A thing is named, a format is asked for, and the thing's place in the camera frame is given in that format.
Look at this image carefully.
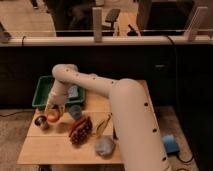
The orange apple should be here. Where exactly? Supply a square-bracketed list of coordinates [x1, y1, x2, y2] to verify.
[47, 112, 60, 123]

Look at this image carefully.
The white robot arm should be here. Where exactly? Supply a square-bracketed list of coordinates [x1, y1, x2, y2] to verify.
[45, 64, 172, 171]

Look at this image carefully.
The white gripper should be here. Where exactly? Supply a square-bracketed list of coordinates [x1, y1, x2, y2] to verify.
[44, 89, 68, 119]

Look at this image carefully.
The green plastic tray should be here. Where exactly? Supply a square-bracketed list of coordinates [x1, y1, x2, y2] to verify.
[32, 75, 85, 110]

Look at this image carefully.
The white horizontal rail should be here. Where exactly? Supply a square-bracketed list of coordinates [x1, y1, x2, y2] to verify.
[0, 35, 213, 47]

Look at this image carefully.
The small metal cup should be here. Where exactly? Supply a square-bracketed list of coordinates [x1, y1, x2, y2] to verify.
[34, 115, 49, 130]

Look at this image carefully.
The blue sponge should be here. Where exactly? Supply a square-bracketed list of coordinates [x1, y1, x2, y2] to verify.
[68, 85, 79, 99]

